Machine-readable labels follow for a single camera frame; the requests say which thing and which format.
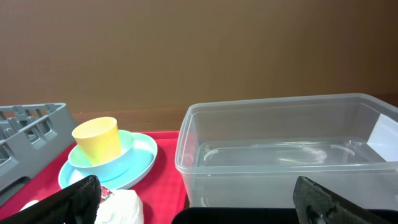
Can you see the clear plastic bin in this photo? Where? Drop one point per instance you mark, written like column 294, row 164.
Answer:
column 249, row 153

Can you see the light blue bowl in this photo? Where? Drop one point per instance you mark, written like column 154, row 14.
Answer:
column 109, row 170

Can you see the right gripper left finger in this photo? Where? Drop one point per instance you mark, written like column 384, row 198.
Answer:
column 77, row 203

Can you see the yellow plastic cup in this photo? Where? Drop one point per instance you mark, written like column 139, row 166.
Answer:
column 99, row 140

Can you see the cream plastic spoon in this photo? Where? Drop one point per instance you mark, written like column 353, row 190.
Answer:
column 29, row 204

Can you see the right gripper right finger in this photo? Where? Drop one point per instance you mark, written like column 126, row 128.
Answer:
column 317, row 204

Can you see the light blue plate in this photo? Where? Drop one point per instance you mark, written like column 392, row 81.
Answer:
column 140, row 163

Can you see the black plastic tray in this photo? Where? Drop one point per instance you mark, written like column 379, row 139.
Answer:
column 237, row 215

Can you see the red plastic tray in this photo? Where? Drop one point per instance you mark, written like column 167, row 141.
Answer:
column 162, row 190

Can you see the red snack wrapper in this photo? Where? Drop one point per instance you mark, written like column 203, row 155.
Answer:
column 105, row 194

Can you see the white napkin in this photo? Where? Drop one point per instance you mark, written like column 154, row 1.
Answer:
column 121, row 207

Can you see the grey plastic dishwasher rack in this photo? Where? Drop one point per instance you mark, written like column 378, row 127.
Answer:
column 32, row 136

